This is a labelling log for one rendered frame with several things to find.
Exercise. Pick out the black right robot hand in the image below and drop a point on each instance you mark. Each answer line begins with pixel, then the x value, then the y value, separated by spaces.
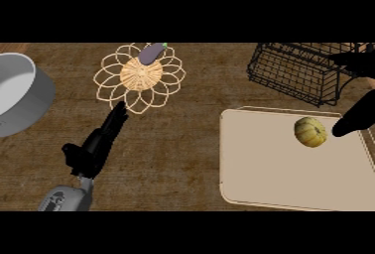
pixel 354 119

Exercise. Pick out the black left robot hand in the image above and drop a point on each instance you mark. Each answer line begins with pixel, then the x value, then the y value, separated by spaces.
pixel 99 142

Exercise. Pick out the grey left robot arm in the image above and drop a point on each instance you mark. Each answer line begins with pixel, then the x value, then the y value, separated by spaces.
pixel 68 198

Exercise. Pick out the yellow squash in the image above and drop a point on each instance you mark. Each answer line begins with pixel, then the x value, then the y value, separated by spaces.
pixel 310 132

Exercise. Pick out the beige tray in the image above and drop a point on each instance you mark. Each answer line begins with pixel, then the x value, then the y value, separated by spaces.
pixel 292 168

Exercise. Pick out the woven flower-shaped placemat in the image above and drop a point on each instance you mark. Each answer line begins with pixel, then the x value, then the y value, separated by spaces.
pixel 140 77

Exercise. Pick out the grey metal pot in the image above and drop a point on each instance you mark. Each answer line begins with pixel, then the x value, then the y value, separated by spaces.
pixel 19 92

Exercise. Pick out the purple eggplant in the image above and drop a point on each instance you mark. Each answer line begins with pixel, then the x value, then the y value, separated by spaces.
pixel 151 53

